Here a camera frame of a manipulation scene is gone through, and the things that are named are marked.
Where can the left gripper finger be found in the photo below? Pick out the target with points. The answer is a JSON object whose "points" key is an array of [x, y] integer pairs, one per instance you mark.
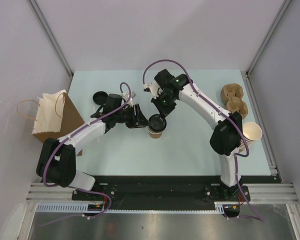
{"points": [[137, 126], [141, 119]]}

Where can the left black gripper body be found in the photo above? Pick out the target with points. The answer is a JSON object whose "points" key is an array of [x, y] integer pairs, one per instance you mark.
{"points": [[129, 116]]}

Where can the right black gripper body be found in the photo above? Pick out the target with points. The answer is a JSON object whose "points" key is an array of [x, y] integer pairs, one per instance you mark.
{"points": [[165, 104]]}

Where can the brown paper coffee cup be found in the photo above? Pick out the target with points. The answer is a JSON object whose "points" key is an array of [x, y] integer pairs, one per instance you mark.
{"points": [[155, 134]]}

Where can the black plastic cup lid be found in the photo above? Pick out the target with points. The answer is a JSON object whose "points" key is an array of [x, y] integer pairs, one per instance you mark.
{"points": [[100, 97]]}

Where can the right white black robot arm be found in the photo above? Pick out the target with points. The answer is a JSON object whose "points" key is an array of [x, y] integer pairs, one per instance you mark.
{"points": [[227, 127]]}

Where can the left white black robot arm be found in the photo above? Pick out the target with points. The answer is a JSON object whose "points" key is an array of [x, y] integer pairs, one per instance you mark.
{"points": [[57, 161]]}

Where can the brown paper takeout bag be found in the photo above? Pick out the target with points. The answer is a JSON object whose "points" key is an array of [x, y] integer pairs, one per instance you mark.
{"points": [[56, 116]]}

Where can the brown pulp cup carrier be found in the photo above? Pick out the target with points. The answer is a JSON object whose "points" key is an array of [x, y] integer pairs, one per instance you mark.
{"points": [[232, 96]]}

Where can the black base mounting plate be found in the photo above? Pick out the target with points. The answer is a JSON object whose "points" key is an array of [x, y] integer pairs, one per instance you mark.
{"points": [[165, 193]]}

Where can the stack of paper cups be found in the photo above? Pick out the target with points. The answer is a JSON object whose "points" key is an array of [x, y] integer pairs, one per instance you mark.
{"points": [[252, 132]]}

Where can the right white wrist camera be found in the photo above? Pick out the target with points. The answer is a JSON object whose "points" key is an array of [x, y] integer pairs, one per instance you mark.
{"points": [[152, 88]]}

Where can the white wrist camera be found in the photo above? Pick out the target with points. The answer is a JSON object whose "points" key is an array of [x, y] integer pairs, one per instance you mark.
{"points": [[152, 88], [128, 97]]}

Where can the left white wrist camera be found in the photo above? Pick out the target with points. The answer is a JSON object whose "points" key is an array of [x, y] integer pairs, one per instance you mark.
{"points": [[128, 97]]}

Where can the white slotted cable duct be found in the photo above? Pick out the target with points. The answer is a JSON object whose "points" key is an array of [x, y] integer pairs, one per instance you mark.
{"points": [[62, 207]]}

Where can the aluminium frame rail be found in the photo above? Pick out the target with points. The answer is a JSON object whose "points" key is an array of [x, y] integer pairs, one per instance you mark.
{"points": [[270, 193]]}

